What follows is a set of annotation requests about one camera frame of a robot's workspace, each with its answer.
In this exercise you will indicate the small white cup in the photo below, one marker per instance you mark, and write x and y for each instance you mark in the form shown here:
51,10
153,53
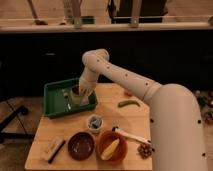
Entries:
94,123

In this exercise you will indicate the dark brown bowl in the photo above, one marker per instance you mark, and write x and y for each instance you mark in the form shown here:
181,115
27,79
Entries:
81,146

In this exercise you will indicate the red small object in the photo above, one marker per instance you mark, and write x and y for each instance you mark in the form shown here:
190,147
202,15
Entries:
127,93

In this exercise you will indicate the floor clutter items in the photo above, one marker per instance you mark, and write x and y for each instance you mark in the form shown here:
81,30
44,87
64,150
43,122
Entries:
205,101

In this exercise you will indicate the green plastic tray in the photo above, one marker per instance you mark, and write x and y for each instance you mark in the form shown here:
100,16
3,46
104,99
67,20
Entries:
58,102

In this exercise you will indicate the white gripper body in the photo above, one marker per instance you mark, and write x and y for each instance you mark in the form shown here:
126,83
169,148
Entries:
86,87

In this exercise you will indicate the office chair base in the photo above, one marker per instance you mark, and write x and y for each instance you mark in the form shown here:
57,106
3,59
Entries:
7,133

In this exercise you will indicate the orange bowl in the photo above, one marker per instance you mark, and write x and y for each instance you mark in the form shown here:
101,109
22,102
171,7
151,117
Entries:
105,139

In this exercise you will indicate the wooden shelf rail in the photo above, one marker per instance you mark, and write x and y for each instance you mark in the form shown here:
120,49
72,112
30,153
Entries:
201,25

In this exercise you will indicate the brown grape bunch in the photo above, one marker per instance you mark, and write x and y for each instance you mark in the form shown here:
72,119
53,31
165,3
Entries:
145,150

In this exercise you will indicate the green pepper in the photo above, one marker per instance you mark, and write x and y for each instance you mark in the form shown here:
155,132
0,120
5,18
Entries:
127,102

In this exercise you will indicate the clear green cup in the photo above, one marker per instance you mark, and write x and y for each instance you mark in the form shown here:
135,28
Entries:
77,99

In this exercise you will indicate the scrub brush black handle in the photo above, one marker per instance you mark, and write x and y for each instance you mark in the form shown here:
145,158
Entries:
50,151

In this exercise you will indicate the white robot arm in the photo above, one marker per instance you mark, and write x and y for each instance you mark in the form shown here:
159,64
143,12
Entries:
177,137

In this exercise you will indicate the yellow corn cob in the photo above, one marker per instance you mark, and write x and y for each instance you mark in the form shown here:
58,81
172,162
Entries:
108,152

